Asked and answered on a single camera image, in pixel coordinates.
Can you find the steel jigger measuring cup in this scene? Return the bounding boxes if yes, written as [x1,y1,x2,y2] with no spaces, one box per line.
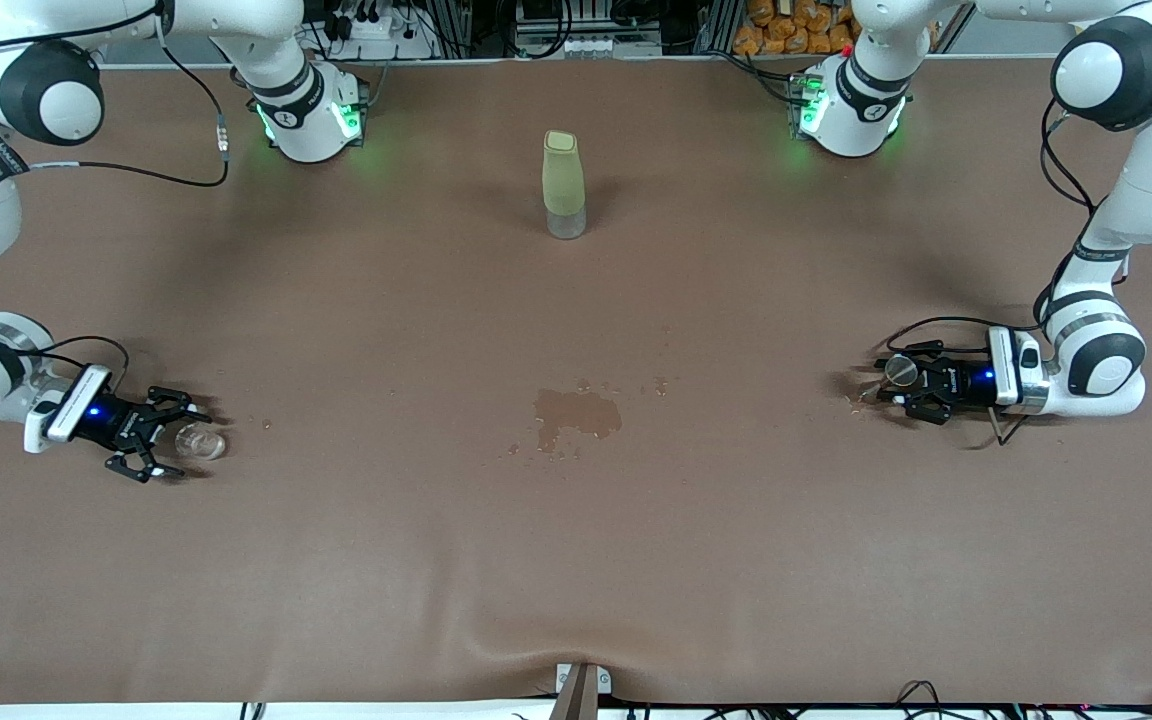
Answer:
[856,352,921,403]

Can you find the clear glass cup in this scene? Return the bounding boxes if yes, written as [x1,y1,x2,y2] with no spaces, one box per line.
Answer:
[174,422,229,463]

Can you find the large spilled liquid puddle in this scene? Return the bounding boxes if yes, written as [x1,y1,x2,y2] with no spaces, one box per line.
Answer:
[533,385,625,457]

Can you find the orange snack bag pile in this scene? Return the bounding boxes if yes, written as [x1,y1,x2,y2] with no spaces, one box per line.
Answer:
[733,0,867,56]

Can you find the yellow-green sleeved glass bottle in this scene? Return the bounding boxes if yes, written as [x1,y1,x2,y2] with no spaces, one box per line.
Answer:
[541,130,589,241]

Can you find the white power strip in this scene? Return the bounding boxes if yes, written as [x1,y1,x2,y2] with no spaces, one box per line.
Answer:
[331,10,437,61]

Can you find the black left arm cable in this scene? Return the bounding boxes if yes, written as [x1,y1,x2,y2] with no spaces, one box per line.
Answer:
[876,95,1132,447]

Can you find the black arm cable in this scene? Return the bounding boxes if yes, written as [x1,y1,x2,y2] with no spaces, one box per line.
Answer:
[0,0,232,391]
[876,95,1132,447]

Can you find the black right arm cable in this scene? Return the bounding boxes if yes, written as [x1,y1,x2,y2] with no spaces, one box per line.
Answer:
[0,0,232,391]

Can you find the metal table edge bracket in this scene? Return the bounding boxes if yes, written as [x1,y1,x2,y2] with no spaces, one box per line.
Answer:
[551,662,614,720]

